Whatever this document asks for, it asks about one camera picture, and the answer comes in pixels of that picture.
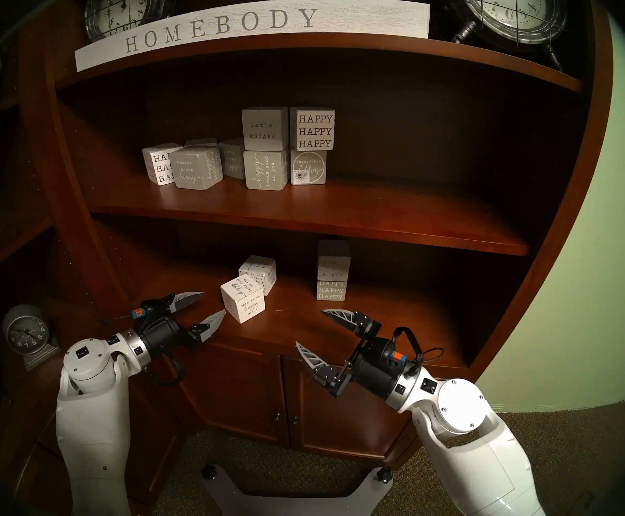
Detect white find joy cube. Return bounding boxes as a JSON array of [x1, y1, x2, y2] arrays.
[[221, 276, 266, 324]]

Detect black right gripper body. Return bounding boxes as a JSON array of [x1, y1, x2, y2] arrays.
[[339, 334, 409, 400]]

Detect wooden cabinet door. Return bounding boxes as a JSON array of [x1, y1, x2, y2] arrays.
[[283, 356, 461, 459], [173, 338, 283, 446]]

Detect grey happy looks good cube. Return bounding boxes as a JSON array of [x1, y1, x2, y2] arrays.
[[243, 149, 289, 191]]

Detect cherry wood bookcase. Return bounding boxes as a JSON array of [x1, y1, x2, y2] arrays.
[[17, 0, 614, 467]]

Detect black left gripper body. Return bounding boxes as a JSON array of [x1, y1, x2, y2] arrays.
[[139, 300, 199, 361]]

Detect grey let's escape cube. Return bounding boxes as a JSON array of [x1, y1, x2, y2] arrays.
[[242, 107, 289, 152]]

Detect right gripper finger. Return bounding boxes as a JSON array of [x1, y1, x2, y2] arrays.
[[321, 309, 383, 341], [295, 341, 346, 397]]

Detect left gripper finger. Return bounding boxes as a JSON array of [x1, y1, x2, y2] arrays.
[[189, 309, 227, 345], [165, 291, 206, 314]]

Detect white happy place patterned cube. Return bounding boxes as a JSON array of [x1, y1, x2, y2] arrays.
[[238, 255, 277, 296]]

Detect white framed happy happy cube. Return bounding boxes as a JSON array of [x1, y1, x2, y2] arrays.
[[289, 107, 336, 152]]

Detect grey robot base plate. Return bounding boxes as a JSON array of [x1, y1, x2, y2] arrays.
[[201, 464, 394, 516]]

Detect grey life's a beach cube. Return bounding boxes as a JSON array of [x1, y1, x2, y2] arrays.
[[317, 240, 351, 282]]

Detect grey unframed happy happy cube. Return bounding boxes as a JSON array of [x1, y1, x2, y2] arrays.
[[316, 280, 347, 301]]

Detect white homebody wooden sign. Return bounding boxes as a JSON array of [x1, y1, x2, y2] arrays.
[[75, 0, 431, 73]]

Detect cherry wood side shelf unit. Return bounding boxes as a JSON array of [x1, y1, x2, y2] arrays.
[[0, 37, 130, 516]]

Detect caged metal clock with feet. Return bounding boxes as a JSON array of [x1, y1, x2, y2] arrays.
[[441, 0, 568, 72]]

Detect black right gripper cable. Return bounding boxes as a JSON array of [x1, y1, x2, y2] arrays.
[[393, 327, 445, 378]]

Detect small grey alarm clock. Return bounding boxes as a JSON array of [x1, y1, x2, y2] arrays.
[[2, 304, 62, 371]]

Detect grey always choose happy cube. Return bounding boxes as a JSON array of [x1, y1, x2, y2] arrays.
[[172, 146, 224, 190], [218, 138, 246, 180]]

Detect white cube with barcode sticker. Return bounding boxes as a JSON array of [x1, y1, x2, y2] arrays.
[[289, 148, 327, 186]]

